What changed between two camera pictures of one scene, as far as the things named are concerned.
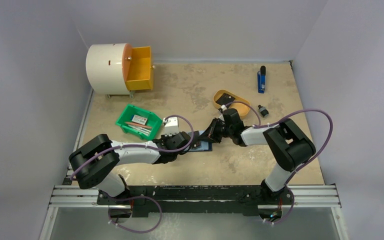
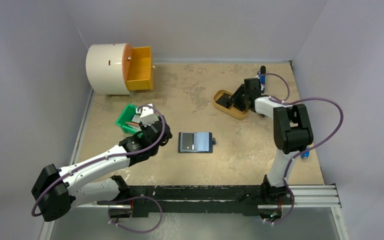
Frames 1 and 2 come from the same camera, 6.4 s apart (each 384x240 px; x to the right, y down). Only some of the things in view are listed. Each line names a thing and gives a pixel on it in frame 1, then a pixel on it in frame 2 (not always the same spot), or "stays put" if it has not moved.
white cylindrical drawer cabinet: x=108 y=67 stays put
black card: x=225 y=99 stays put
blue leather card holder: x=198 y=144 stays put
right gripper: x=217 y=127 to x=236 y=97
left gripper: x=164 y=138 to x=143 y=128
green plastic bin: x=139 y=121 stays put
